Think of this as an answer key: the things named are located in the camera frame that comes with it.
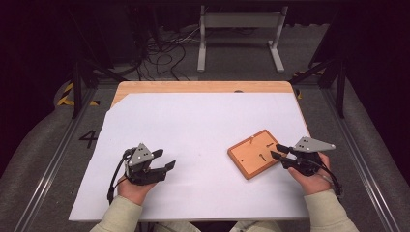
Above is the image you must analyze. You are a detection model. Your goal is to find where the person's left hand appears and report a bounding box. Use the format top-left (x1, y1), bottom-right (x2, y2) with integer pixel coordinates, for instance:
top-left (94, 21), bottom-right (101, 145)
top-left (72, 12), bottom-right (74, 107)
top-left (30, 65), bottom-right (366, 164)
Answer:
top-left (117, 175), bottom-right (159, 206)

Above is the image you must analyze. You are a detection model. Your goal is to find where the tangle of black floor cables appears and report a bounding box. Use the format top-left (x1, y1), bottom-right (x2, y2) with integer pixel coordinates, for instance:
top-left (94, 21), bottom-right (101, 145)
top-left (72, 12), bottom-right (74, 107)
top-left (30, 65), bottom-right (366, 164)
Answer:
top-left (136, 27), bottom-right (202, 81)

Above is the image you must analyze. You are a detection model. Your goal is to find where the wooden picture frame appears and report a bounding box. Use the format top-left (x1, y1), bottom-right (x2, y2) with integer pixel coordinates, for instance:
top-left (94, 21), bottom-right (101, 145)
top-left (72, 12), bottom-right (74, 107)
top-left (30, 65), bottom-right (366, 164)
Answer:
top-left (227, 129), bottom-right (288, 180)

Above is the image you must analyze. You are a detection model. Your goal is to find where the white metal stand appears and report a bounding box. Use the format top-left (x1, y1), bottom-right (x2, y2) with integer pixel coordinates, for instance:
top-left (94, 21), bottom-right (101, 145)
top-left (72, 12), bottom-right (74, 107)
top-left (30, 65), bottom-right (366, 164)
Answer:
top-left (196, 5), bottom-right (289, 73)

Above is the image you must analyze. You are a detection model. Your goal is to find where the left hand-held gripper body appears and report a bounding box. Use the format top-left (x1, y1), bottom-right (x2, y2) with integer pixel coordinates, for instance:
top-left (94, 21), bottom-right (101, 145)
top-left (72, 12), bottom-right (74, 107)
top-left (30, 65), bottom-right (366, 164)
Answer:
top-left (124, 143), bottom-right (167, 187)

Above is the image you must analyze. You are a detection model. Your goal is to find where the black metal stand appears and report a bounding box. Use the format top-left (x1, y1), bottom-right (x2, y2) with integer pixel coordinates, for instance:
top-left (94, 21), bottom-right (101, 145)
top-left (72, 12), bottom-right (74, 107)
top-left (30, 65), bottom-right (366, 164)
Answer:
top-left (68, 9), bottom-right (128, 119)
top-left (288, 9), bottom-right (348, 119)

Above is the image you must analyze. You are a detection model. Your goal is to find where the white paper sheet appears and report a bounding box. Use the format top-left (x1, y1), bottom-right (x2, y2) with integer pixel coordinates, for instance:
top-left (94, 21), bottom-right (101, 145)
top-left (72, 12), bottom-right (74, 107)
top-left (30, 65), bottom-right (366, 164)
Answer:
top-left (68, 92), bottom-right (312, 222)

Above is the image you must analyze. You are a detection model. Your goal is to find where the yellow black hazard tape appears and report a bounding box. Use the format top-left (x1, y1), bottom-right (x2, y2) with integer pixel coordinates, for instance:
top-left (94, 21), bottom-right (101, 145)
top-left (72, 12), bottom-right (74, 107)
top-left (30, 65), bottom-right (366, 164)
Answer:
top-left (56, 81), bottom-right (100, 107)

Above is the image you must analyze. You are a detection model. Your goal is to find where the person's right hand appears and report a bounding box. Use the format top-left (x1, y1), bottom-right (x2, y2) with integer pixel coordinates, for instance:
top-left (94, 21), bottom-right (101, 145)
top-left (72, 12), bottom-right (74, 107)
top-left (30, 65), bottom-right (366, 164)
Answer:
top-left (287, 153), bottom-right (333, 196)

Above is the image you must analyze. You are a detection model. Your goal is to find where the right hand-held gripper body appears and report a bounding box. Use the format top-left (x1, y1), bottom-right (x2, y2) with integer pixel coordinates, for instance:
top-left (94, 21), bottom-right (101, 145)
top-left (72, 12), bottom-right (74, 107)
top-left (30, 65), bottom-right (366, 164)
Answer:
top-left (283, 136), bottom-right (337, 177)

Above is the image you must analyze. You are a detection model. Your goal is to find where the metal floor rail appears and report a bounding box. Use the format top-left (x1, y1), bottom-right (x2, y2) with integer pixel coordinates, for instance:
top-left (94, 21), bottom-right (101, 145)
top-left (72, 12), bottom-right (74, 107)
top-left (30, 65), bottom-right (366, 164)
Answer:
top-left (14, 86), bottom-right (99, 232)
top-left (321, 86), bottom-right (401, 232)

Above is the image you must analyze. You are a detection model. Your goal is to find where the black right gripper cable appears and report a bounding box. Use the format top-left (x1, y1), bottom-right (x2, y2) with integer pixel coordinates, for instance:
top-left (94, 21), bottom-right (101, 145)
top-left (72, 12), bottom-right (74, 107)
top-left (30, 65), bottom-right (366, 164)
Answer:
top-left (317, 159), bottom-right (343, 196)

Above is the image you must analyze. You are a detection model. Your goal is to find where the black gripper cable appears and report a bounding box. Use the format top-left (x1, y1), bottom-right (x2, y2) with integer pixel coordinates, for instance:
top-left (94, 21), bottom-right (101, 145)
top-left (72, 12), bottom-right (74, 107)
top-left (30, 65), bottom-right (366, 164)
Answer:
top-left (106, 147), bottom-right (137, 205)
top-left (317, 159), bottom-right (343, 196)

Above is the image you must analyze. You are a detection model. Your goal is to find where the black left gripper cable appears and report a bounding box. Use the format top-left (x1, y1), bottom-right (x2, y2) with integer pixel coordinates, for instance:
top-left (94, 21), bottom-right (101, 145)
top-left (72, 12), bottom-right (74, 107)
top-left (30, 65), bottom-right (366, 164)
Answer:
top-left (106, 147), bottom-right (137, 205)

